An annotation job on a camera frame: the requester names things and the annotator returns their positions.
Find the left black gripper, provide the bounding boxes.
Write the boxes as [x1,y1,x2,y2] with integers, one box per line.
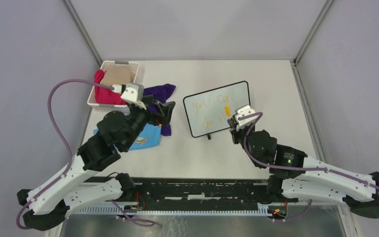
[123,95,177,150]

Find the black framed whiteboard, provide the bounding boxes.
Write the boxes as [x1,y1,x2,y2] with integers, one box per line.
[183,81,251,138]

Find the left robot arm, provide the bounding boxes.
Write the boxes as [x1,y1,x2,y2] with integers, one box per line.
[17,96,176,231]

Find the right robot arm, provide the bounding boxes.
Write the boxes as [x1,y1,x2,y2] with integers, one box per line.
[227,117,379,219]

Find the purple cloth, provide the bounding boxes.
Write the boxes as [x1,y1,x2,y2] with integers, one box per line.
[143,83,176,136]

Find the blue patterned cloth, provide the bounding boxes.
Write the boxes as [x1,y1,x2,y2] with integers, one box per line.
[93,122,162,151]

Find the beige cloth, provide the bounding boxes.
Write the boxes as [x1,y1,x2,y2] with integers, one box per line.
[100,65,136,86]

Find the red cloth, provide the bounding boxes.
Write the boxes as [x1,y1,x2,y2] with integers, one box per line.
[94,69,126,105]

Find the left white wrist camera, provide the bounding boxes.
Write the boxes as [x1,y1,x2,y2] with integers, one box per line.
[121,82,147,110]

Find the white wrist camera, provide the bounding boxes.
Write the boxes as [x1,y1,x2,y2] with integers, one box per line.
[121,82,147,110]
[234,105,263,126]

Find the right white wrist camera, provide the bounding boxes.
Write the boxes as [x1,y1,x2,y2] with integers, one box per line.
[234,105,263,126]

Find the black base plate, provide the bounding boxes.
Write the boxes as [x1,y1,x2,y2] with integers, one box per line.
[93,176,299,213]

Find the white slotted cable duct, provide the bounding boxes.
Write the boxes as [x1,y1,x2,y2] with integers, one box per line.
[74,203,271,217]

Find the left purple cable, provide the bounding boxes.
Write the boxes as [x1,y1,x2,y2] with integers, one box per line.
[16,79,156,230]

